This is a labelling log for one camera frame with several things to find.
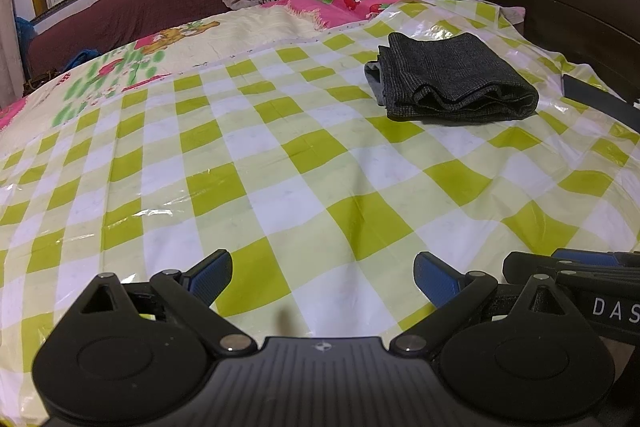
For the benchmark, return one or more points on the blue bag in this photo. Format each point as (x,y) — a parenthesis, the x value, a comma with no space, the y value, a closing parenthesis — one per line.
(25,37)

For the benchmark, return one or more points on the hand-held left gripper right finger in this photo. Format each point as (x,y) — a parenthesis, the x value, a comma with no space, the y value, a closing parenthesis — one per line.
(435,277)

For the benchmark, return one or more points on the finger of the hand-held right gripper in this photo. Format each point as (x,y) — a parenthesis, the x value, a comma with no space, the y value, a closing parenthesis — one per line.
(585,256)
(530,267)

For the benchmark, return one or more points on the black flat board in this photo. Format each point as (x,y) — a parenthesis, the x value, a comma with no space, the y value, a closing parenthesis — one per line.
(600,99)

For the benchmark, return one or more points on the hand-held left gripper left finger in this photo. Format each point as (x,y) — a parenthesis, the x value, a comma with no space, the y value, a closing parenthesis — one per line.
(212,274)

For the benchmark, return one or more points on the maroon covered window bench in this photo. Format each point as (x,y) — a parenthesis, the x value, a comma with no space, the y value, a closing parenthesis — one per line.
(130,17)

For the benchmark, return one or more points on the crumpled blue cloth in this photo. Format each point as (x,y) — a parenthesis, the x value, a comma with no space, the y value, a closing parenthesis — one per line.
(82,59)

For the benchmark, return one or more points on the dark grey checked pants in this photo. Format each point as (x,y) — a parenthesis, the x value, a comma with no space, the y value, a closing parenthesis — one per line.
(460,72)

